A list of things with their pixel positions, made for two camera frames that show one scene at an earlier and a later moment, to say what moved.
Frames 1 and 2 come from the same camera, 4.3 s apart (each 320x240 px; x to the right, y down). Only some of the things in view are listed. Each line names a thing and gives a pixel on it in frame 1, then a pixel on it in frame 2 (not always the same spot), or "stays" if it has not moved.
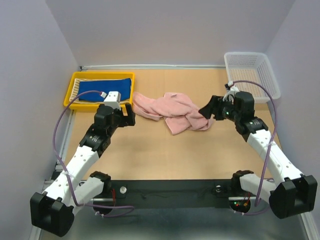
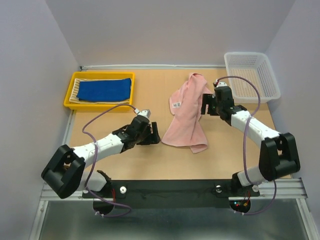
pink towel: (179, 112) to (185, 103)
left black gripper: (128, 120) to (153, 138)
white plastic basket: (255, 66) stays
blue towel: (123, 86) stays
